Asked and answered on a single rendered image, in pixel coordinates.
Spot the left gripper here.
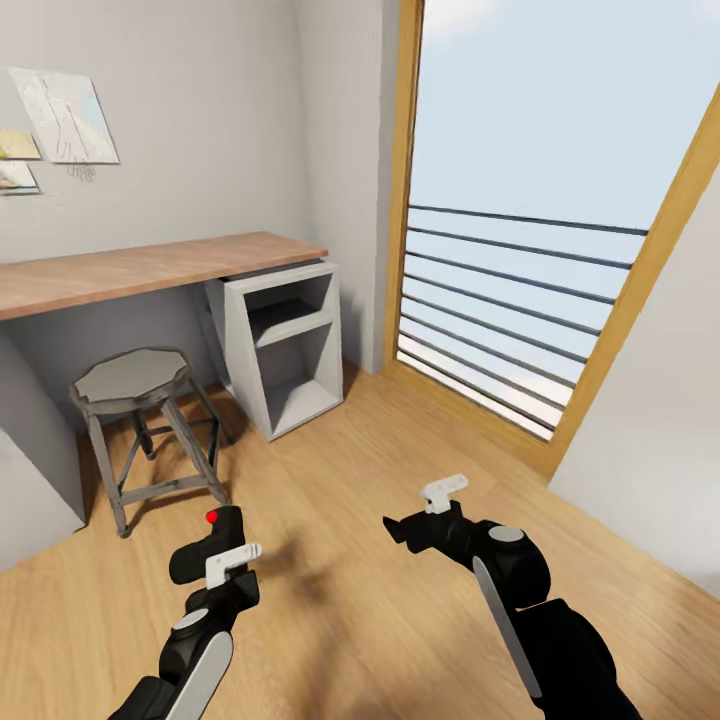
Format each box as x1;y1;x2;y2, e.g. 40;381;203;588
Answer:
186;570;260;622

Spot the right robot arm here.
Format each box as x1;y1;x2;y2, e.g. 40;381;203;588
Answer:
383;473;642;720

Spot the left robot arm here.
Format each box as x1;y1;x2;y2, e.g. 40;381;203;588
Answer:
107;543;262;720

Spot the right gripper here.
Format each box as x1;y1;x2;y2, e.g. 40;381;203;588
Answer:
383;500;464;559

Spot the digital camera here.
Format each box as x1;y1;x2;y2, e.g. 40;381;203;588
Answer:
169;505;248;585

